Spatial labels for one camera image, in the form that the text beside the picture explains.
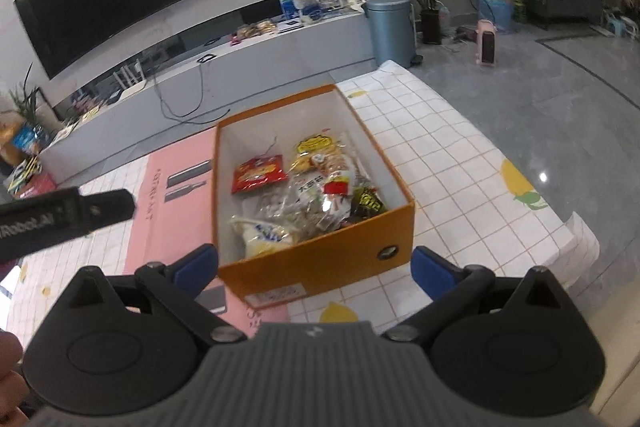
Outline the white bread snack bag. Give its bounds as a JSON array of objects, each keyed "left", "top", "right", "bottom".
[{"left": 231, "top": 217, "right": 297, "bottom": 259}]

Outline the dark green yellow snack packet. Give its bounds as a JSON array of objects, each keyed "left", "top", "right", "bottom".
[{"left": 350, "top": 186, "right": 387, "bottom": 220}]

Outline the red snack bag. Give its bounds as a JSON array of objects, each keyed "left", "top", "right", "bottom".
[{"left": 231, "top": 155, "right": 288, "bottom": 194}]

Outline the clear green candy bag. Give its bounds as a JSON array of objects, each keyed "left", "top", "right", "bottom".
[{"left": 284, "top": 194, "right": 352, "bottom": 242}]

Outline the clear peanut snack bag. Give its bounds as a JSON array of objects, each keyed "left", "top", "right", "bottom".
[{"left": 317, "top": 152, "right": 372, "bottom": 216}]

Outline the orange cardboard box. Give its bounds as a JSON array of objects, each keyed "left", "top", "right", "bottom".
[{"left": 213, "top": 84, "right": 416, "bottom": 308}]

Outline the white labelled snack packet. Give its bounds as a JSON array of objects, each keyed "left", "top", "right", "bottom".
[{"left": 293, "top": 171, "right": 326, "bottom": 207}]

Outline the yellow chips bag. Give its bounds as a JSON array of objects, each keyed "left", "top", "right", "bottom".
[{"left": 290, "top": 133, "right": 349, "bottom": 176}]

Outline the person left hand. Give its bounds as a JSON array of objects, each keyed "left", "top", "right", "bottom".
[{"left": 0, "top": 332, "right": 28, "bottom": 427}]

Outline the pink basket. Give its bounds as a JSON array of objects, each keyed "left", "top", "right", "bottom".
[{"left": 8, "top": 172, "right": 58, "bottom": 199}]

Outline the pink poster mat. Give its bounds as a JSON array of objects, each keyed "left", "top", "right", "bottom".
[{"left": 121, "top": 126, "right": 294, "bottom": 325}]

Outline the lemon print tablecloth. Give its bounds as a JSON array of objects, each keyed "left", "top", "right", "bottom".
[{"left": 1, "top": 65, "right": 600, "bottom": 341}]

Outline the left potted plant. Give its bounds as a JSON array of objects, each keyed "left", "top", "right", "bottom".
[{"left": 10, "top": 65, "right": 47, "bottom": 145}]

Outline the white wifi router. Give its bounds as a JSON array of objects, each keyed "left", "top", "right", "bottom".
[{"left": 113, "top": 60, "right": 148, "bottom": 100}]

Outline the grey tv console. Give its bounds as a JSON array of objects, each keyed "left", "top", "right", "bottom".
[{"left": 40, "top": 11, "right": 373, "bottom": 184}]

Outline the snack pile on console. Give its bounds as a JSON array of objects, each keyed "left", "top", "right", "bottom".
[{"left": 231, "top": 20, "right": 278, "bottom": 42}]

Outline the pink small heater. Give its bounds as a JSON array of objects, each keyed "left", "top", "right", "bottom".
[{"left": 476, "top": 20, "right": 497, "bottom": 66}]

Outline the blue grey trash bin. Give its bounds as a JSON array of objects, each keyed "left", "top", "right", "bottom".
[{"left": 363, "top": 0, "right": 418, "bottom": 68}]

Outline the black cable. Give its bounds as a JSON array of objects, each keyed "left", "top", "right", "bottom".
[{"left": 152, "top": 53, "right": 232, "bottom": 126}]

